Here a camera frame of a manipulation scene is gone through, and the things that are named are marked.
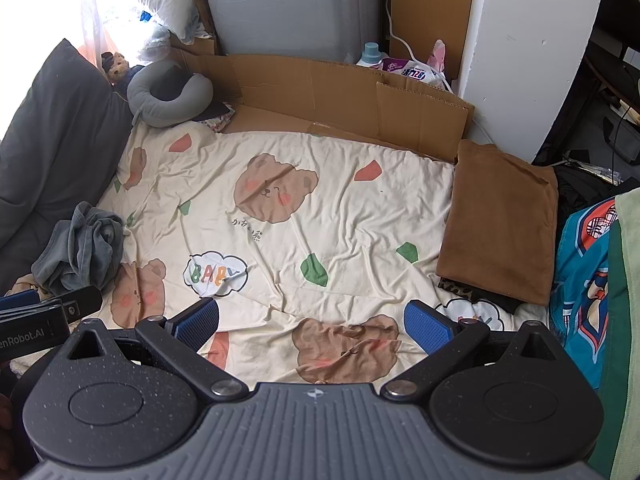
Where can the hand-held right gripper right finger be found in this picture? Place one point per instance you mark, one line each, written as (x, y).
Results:
(425, 326)

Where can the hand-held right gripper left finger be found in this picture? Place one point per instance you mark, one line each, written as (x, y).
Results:
(197, 321)

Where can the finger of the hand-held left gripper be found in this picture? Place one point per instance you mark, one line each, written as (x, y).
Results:
(82, 302)
(20, 302)

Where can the blue denim pants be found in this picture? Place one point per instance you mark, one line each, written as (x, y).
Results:
(80, 250)

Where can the leopard print folded garment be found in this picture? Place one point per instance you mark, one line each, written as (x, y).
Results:
(457, 290)

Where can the black folded garment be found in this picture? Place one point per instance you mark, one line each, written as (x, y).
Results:
(500, 302)

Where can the bear print bed sheet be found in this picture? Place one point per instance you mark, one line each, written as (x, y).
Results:
(350, 220)

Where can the brown folded garment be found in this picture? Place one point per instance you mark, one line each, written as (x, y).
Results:
(500, 220)

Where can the teal cartoon print cloth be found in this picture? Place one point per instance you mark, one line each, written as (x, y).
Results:
(580, 285)

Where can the green cloth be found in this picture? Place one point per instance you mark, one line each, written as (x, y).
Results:
(620, 360)

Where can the floral patterned cloth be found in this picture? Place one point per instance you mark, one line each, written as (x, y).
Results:
(220, 122)

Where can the grey neck pillow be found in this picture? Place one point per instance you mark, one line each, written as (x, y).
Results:
(145, 102)

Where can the black cloth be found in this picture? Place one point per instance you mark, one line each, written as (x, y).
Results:
(170, 85)

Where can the crumpled silver foil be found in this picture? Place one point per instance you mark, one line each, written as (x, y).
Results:
(602, 172)

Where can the brown teddy bear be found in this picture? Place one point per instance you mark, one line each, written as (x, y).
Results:
(119, 65)

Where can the purple white detergent bag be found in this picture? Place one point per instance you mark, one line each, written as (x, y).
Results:
(415, 72)

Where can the flattened cardboard sheet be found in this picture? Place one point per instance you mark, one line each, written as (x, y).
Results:
(320, 90)

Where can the clear plastic bag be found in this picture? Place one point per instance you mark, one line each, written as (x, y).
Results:
(152, 42)

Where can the pink bottle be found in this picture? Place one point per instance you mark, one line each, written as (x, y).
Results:
(439, 55)

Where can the black chair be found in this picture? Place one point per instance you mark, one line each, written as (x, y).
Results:
(620, 135)

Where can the detergent bottle blue cap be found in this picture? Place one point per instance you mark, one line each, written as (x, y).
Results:
(371, 52)

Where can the tall cardboard box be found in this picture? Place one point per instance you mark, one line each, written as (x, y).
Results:
(435, 10)

